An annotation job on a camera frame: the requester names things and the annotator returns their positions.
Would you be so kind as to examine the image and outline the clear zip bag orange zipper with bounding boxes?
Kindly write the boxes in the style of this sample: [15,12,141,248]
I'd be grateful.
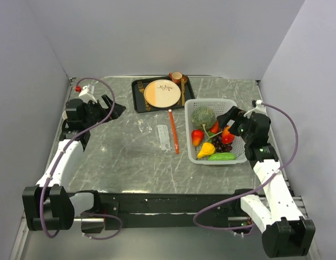
[120,110,175,153]

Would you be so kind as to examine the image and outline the white plastic basket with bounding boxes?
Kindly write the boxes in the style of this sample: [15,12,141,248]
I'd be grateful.
[185,98,247,166]

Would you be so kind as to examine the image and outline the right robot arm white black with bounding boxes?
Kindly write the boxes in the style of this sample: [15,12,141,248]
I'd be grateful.
[217,106,315,258]

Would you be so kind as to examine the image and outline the orange ceramic cup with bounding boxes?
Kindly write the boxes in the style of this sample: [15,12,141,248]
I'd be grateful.
[169,71,183,84]

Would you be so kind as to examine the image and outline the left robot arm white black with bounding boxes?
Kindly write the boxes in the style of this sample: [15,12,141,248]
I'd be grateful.
[22,95,126,238]

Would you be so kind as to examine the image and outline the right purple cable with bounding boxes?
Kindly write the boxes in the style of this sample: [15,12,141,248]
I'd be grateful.
[193,102,299,239]

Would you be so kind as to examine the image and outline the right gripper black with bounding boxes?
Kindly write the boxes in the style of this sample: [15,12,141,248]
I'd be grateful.
[216,106,253,144]

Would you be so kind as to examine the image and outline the gold fork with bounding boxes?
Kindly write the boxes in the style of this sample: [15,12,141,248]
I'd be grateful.
[138,81,151,111]

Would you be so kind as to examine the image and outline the dark purple grapes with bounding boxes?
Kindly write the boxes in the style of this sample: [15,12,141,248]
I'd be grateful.
[211,135,232,153]

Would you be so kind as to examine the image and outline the black serving tray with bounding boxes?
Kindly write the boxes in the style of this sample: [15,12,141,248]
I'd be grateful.
[131,76,195,113]

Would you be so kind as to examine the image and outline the orange carrot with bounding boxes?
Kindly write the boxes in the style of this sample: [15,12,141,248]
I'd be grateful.
[209,121,219,134]

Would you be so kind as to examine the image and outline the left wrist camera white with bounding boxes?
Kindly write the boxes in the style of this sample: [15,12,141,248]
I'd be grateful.
[75,84,97,103]

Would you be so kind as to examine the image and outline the green netted melon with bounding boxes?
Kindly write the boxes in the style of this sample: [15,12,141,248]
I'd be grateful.
[191,106,216,131]

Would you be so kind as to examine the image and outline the green cucumber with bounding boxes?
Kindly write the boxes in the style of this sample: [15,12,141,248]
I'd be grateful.
[208,152,236,161]

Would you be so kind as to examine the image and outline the red yellow apple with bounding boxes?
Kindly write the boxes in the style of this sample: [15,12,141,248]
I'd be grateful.
[191,129,205,147]

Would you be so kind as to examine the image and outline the gold spoon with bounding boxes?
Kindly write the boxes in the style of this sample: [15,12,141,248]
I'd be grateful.
[177,75,189,106]

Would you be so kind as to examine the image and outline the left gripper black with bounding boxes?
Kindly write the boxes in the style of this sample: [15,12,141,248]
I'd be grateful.
[82,94,125,128]

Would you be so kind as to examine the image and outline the yellow pear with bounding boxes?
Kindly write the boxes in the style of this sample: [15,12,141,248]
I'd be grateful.
[197,142,216,159]

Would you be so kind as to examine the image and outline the gold knife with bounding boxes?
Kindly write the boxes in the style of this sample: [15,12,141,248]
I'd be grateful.
[181,78,185,106]

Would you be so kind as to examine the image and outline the cream orange plate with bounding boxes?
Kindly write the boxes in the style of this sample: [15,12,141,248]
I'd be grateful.
[144,80,181,108]

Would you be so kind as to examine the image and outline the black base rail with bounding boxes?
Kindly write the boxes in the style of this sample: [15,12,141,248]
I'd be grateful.
[67,190,263,233]

